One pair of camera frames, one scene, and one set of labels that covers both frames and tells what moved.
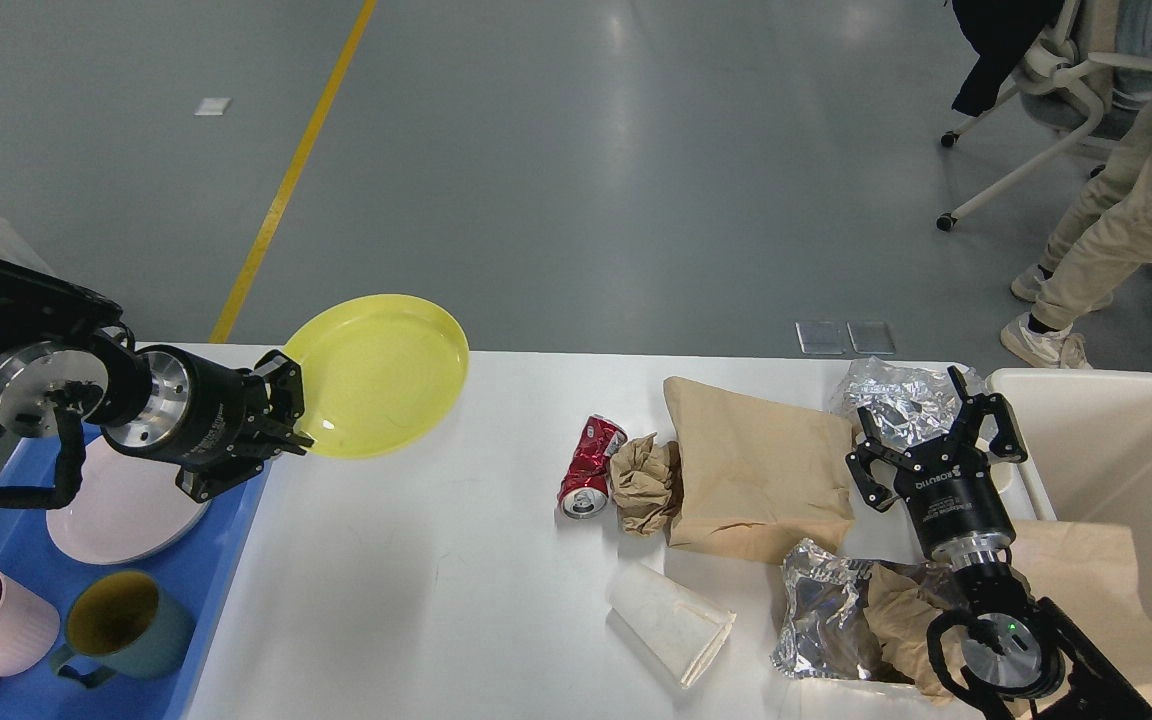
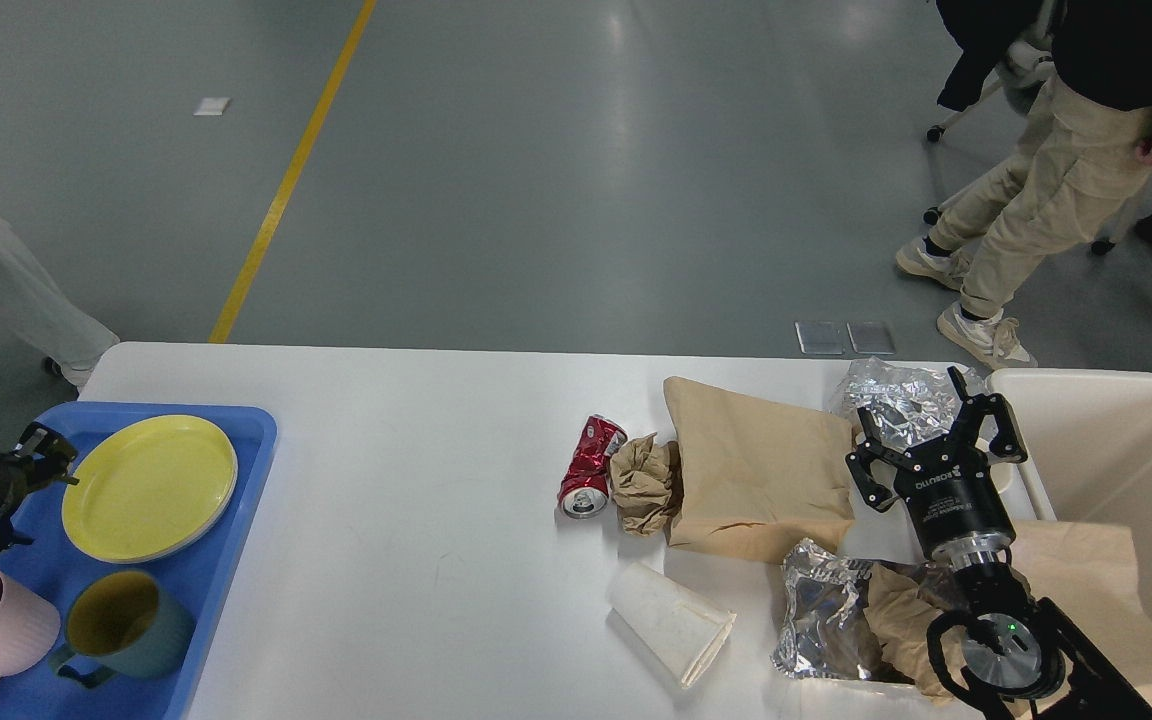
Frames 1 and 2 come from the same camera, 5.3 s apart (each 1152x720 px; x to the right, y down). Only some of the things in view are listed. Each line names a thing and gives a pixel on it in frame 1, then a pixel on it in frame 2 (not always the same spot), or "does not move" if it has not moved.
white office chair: [1077, 51] to [1023, 70]
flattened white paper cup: [678, 631] does not move
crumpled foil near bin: [909, 405] does not move
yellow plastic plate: [381, 374] to [146, 487]
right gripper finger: [1007, 443] does not move
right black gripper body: [955, 502] does not move
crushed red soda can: [584, 489] does not move
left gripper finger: [282, 378] to [41, 443]
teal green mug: [121, 622] does not move
